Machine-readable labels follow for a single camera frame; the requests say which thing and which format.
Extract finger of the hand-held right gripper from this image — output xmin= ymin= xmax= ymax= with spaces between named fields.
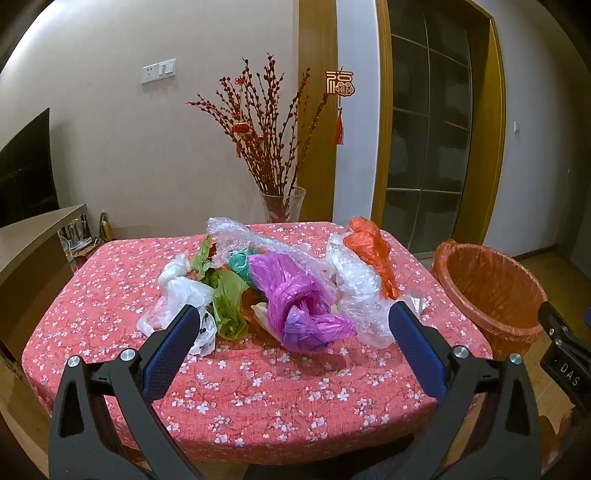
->
xmin=537 ymin=301 xmax=591 ymax=358

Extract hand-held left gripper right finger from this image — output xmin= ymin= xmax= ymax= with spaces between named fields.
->
xmin=389 ymin=300 xmax=541 ymax=480

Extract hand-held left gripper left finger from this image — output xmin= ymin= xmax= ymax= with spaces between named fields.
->
xmin=48 ymin=302 xmax=218 ymax=480

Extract orange lined waste bin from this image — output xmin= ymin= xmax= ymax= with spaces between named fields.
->
xmin=431 ymin=239 xmax=550 ymax=361

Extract olive green plastic bag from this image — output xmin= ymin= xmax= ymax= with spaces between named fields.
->
xmin=187 ymin=235 xmax=250 ymax=340

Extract clear plastic bag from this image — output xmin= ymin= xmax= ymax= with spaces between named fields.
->
xmin=325 ymin=233 xmax=430 ymax=349

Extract beige plastic bag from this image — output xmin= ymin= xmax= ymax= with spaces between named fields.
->
xmin=250 ymin=302 xmax=278 ymax=334

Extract orange plastic bag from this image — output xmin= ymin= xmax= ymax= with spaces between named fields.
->
xmin=344 ymin=217 xmax=400 ymax=300

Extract teal green plastic bag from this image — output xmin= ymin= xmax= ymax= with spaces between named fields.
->
xmin=227 ymin=248 xmax=264 ymax=289

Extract purple plastic bag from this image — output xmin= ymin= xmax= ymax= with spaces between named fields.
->
xmin=248 ymin=253 xmax=357 ymax=354

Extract red floral tablecloth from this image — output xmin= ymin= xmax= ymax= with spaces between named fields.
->
xmin=21 ymin=222 xmax=495 ymax=455

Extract cluster of small bottles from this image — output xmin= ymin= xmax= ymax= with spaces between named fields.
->
xmin=60 ymin=213 xmax=99 ymax=247

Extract wooden cabinet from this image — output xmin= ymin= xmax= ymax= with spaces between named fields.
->
xmin=0 ymin=203 xmax=88 ymax=356

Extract glass vase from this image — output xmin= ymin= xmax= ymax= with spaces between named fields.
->
xmin=257 ymin=186 xmax=307 ymax=224

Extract dark glass door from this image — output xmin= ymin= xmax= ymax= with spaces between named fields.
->
xmin=385 ymin=0 xmax=490 ymax=254

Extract black television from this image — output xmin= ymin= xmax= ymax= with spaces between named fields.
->
xmin=0 ymin=107 xmax=60 ymax=228

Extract small red lantern ornament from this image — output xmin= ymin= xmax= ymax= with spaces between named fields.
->
xmin=232 ymin=121 xmax=250 ymax=158

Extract red berry branches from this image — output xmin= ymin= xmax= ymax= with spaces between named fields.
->
xmin=187 ymin=53 xmax=333 ymax=197

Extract gold ornament with red tassel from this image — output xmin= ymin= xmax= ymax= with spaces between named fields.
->
xmin=325 ymin=69 xmax=356 ymax=146

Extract wooden door frame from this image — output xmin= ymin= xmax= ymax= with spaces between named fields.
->
xmin=375 ymin=0 xmax=507 ymax=259

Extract white wall switch plate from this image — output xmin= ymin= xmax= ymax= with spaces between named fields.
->
xmin=141 ymin=58 xmax=177 ymax=85

